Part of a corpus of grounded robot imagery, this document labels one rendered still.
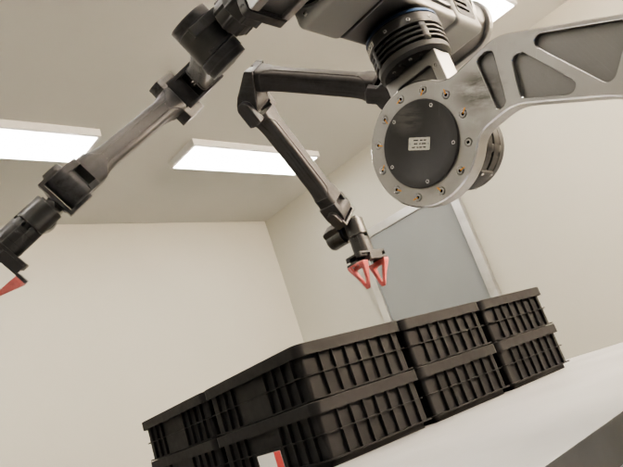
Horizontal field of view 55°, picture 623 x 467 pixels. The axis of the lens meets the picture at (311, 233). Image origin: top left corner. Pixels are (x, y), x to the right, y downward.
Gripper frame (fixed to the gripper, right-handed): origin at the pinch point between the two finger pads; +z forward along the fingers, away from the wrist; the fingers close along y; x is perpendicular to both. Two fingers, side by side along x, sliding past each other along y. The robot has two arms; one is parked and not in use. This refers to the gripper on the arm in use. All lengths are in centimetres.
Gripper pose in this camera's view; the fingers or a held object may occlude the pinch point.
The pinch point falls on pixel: (375, 283)
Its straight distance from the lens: 168.6
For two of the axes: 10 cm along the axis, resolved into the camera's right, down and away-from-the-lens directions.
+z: 3.1, 9.1, -2.8
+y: -7.5, 0.5, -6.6
